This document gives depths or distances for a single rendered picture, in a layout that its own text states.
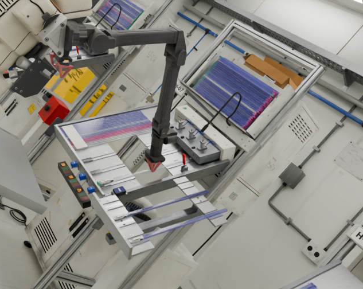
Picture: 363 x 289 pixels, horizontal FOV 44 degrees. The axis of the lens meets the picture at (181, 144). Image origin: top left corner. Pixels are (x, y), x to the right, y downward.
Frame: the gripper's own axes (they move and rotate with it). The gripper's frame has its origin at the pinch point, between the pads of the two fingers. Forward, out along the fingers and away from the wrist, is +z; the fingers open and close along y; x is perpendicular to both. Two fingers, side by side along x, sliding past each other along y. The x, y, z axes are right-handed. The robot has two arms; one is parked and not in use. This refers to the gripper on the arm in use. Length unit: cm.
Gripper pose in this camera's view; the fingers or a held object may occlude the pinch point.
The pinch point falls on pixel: (152, 170)
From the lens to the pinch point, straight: 224.0
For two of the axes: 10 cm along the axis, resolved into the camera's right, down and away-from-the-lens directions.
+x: -8.3, 1.4, -5.4
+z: -1.8, 8.5, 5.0
